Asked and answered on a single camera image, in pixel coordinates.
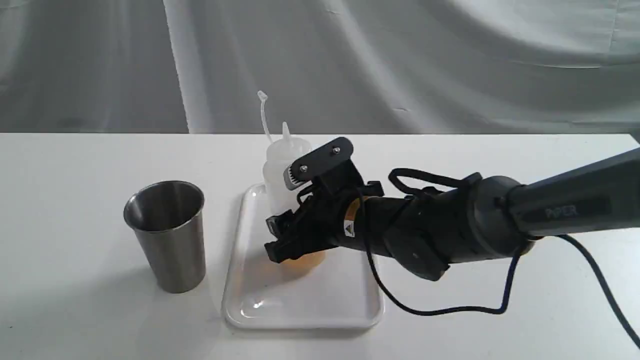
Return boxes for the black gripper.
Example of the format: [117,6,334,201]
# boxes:
[263,182,384,264]

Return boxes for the translucent squeeze bottle amber liquid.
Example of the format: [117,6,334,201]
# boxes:
[257,90,328,273]

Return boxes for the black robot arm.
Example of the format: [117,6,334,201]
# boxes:
[264,149,639,281]

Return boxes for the stainless steel cup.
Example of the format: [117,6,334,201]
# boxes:
[122,180,207,294]

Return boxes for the white plastic tray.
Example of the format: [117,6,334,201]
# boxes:
[221,183,386,330]

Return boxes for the grey fabric backdrop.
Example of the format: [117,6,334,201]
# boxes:
[1,0,639,133]

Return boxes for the black cable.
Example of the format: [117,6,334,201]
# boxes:
[360,168,640,351]

